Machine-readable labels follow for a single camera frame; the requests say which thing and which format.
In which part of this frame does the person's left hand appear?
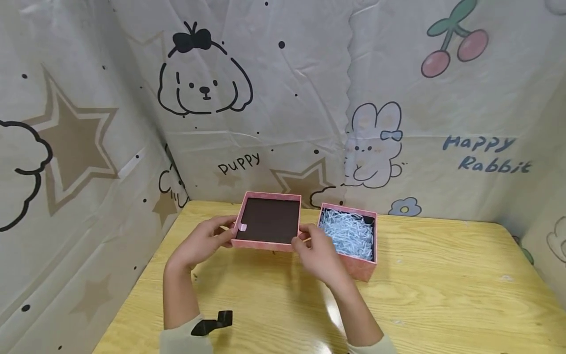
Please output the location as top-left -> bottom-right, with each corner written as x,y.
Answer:
166,215 -> 241,272

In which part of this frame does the person's right hand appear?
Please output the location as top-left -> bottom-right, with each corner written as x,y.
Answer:
291,224 -> 355,292

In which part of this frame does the pink box lid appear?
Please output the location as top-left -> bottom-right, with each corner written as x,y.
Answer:
230,191 -> 304,253

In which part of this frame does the person's left forearm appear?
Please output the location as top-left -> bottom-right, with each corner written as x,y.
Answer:
159,262 -> 217,354

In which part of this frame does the person's right forearm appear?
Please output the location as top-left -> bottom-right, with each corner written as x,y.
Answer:
328,278 -> 399,354

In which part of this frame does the white shredded paper filler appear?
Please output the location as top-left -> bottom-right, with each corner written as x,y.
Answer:
318,208 -> 375,262

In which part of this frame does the pink gift box base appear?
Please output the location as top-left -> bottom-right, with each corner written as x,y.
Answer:
317,202 -> 378,283

